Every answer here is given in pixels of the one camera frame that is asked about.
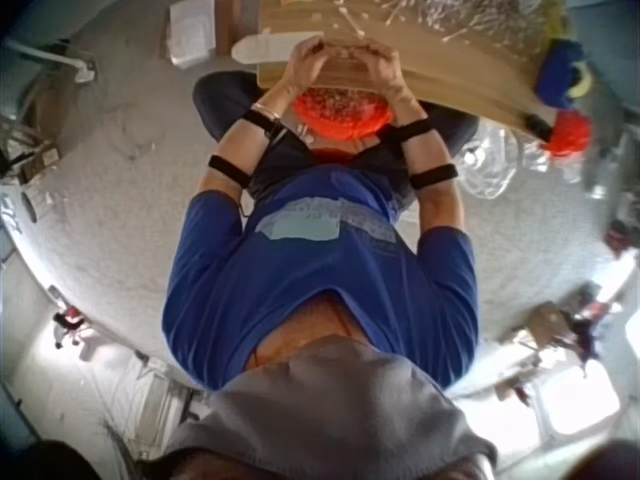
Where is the person's right hand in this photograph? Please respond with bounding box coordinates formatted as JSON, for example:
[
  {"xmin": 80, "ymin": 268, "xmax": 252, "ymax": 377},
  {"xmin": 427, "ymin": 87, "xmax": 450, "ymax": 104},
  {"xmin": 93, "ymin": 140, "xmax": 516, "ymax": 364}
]
[{"xmin": 348, "ymin": 38, "xmax": 417, "ymax": 110}]

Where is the person's left hand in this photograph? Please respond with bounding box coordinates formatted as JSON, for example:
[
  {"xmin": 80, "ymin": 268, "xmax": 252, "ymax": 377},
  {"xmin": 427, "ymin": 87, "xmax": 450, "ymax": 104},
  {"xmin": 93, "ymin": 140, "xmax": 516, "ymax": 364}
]
[{"xmin": 281, "ymin": 34, "xmax": 342, "ymax": 100}]

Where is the wooden work board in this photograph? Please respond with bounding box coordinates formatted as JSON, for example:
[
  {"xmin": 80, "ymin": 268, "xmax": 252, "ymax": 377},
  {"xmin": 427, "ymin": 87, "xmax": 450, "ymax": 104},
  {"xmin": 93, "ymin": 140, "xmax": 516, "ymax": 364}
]
[{"xmin": 254, "ymin": 0, "xmax": 556, "ymax": 136}]

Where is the black wrist band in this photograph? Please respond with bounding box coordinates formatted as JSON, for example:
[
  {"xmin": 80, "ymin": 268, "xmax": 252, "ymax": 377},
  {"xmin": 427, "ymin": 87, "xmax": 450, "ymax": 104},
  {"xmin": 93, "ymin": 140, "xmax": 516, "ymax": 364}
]
[
  {"xmin": 375, "ymin": 118, "xmax": 435, "ymax": 145},
  {"xmin": 242, "ymin": 108, "xmax": 284, "ymax": 139}
]

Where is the white paper sheet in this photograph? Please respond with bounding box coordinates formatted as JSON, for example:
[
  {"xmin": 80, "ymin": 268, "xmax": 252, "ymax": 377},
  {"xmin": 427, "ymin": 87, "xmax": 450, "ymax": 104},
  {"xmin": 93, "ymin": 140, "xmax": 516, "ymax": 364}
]
[{"xmin": 166, "ymin": 0, "xmax": 204, "ymax": 70}]

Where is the clear plastic bag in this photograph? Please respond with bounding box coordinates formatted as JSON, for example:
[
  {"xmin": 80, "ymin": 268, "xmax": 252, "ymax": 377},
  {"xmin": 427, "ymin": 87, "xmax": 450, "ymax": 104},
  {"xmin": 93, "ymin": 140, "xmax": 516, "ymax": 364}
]
[{"xmin": 457, "ymin": 118, "xmax": 554, "ymax": 202}]

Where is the silver bracelet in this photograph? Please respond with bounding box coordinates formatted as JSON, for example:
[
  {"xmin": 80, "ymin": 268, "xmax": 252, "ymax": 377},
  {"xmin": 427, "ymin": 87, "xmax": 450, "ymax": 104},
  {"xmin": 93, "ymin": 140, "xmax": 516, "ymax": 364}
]
[{"xmin": 249, "ymin": 102, "xmax": 282, "ymax": 124}]

